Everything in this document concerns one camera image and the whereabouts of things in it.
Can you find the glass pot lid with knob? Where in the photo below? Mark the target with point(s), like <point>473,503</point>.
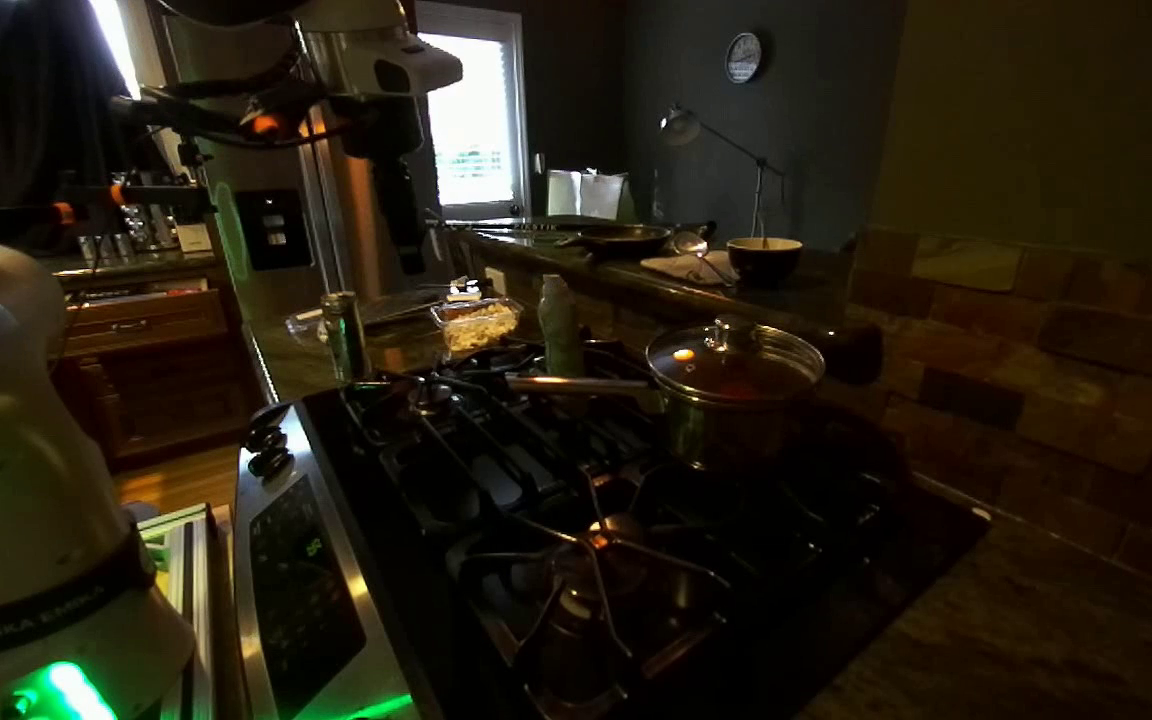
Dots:
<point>734,358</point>

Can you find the bright window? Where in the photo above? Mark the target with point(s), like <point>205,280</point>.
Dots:
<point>473,112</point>

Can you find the wooden cabinet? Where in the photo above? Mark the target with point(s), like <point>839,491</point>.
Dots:
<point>158,366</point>

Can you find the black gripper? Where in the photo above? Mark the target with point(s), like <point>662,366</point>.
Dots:
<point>364,118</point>

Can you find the clear plastic food container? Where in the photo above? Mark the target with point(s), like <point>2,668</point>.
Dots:
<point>477,325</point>

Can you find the small white bean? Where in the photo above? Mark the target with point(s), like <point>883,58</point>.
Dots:
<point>982,515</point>

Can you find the small metal can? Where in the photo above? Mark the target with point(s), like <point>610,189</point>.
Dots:
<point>345,339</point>

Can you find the black gas stove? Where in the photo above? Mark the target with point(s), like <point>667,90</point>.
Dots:
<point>497,533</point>

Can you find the black stove knob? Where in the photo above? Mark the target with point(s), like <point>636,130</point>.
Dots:
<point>269,427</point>
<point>273,463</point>

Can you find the black frying pan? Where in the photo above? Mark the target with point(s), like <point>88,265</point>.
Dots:
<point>619,243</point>

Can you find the round wall clock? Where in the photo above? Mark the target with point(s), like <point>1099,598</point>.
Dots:
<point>740,58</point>

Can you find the dark bowl with white inside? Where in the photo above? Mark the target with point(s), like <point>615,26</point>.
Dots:
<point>766,258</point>

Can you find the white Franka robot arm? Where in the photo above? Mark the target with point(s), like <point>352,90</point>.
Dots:
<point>19,452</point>

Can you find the stainless steel fridge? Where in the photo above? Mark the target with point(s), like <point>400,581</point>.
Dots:
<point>368,223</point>

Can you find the thin metal desk lamp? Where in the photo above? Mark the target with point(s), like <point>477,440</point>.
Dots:
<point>737,146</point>

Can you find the white and green spray bottle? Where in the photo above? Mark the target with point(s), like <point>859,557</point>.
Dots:
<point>563,325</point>

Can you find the white paper bag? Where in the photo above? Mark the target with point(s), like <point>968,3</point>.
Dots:
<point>586,194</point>

